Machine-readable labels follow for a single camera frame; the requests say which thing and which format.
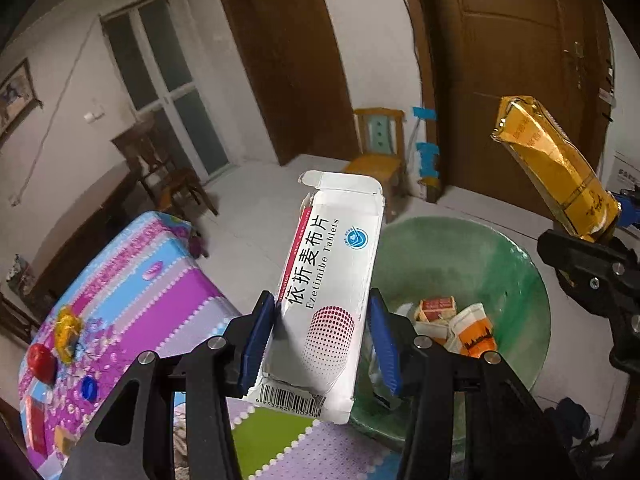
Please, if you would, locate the dark wooden table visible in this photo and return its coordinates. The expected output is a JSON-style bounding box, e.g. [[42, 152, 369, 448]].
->
[[20, 160, 156, 306]]

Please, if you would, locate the glass double door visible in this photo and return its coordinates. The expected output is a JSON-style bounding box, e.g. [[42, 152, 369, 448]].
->
[[100, 0, 231, 181]]

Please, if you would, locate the small wooden chair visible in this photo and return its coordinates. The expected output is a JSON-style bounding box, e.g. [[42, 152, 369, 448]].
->
[[345, 107, 406, 201]]

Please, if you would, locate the orange and white carton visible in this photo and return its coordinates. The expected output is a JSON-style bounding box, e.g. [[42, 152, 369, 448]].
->
[[447, 302, 498, 358]]

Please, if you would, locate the yellow crumpled snack wrapper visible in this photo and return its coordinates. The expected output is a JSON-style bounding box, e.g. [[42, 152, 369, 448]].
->
[[54, 306, 83, 365]]

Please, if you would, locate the white paper notice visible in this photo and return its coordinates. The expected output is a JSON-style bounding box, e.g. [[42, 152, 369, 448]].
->
[[611, 152, 640, 188]]

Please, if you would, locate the red apple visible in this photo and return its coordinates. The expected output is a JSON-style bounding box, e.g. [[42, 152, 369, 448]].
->
[[26, 344, 57, 385]]

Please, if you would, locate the thin wall cable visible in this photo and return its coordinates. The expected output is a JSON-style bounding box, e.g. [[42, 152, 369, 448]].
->
[[10, 17, 108, 206]]

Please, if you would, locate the green trash bin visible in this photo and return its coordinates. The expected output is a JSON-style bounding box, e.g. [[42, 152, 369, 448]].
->
[[350, 216, 552, 441]]

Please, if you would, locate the framed wall picture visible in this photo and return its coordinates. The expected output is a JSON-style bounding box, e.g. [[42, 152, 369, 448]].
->
[[0, 57, 43, 138]]

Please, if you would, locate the glossy yellow packet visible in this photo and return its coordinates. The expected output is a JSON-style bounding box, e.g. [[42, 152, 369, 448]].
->
[[490, 95, 621, 243]]

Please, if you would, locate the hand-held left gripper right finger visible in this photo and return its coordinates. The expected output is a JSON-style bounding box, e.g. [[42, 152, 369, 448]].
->
[[367, 290, 576, 480]]

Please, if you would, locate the brown wooden door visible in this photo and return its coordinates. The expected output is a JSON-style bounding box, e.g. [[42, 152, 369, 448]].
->
[[395, 0, 617, 221], [207, 0, 361, 167]]

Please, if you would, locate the pink cardboard box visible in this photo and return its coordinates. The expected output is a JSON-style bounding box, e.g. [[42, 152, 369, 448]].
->
[[24, 397, 47, 453]]

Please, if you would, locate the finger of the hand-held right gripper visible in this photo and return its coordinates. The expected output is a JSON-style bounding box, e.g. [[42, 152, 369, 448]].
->
[[614, 189, 640, 228], [537, 229, 631, 286]]

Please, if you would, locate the dark wooden chair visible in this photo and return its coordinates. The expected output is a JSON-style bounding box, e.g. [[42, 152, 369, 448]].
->
[[111, 115, 218, 221], [0, 292, 41, 346]]

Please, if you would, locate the colourful striped tablecloth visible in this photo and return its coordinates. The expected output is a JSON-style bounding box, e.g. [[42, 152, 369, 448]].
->
[[17, 210, 401, 480]]

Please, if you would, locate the white medicine box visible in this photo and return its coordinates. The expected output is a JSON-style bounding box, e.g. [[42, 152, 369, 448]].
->
[[242, 170, 386, 426]]

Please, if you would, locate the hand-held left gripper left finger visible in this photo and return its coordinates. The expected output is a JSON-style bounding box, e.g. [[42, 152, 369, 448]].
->
[[60, 290, 278, 480]]

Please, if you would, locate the black bag bin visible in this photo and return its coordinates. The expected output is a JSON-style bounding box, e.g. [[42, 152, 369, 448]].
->
[[6, 254, 37, 293]]

